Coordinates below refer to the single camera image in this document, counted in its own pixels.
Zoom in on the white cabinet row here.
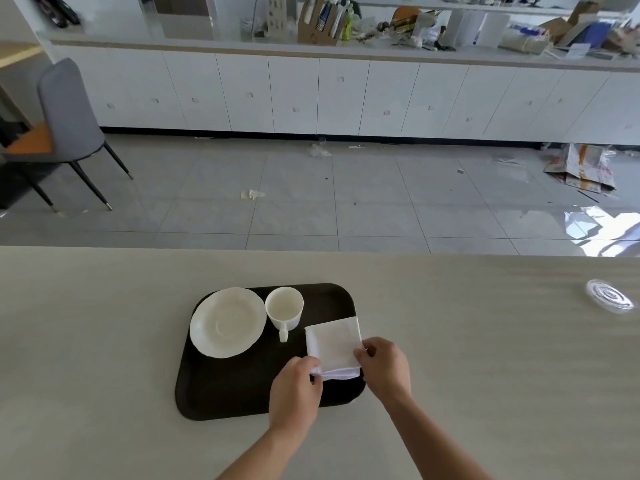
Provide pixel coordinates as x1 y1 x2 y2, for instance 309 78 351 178
50 42 640 145

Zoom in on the person's right hand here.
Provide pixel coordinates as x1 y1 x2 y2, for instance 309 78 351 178
354 337 413 405

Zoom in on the person's left forearm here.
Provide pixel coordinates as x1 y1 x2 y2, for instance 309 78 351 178
215 426 314 480

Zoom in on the dark brown serving tray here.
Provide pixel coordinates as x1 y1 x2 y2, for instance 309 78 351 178
175 283 367 422

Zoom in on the white ceramic cup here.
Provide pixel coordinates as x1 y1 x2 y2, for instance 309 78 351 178
265 287 305 343

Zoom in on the white napkin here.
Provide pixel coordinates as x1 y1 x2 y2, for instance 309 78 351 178
304 317 363 382

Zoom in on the white paper roll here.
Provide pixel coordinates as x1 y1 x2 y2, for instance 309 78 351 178
476 13 511 49

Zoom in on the clear plastic lid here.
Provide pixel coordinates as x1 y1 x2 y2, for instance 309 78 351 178
585 279 636 315

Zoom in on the crumpled printed paper bag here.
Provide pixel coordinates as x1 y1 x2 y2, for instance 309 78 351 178
543 143 617 195

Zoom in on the white saucer plate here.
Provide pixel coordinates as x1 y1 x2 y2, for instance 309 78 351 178
189 287 268 359

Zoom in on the person's right forearm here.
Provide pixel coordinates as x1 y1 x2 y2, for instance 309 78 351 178
382 394 493 480

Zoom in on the grey chair with orange seat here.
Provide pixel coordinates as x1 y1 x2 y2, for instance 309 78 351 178
0 58 135 213

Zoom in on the person's left hand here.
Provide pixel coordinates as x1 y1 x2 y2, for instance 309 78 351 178
268 356 324 444

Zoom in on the open cardboard box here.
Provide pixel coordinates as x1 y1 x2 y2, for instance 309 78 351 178
539 1 601 45

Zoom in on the black umbrella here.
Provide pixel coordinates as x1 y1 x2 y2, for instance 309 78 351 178
31 0 82 28

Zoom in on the cardboard organizer box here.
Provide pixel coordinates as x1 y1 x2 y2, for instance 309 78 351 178
297 0 351 46

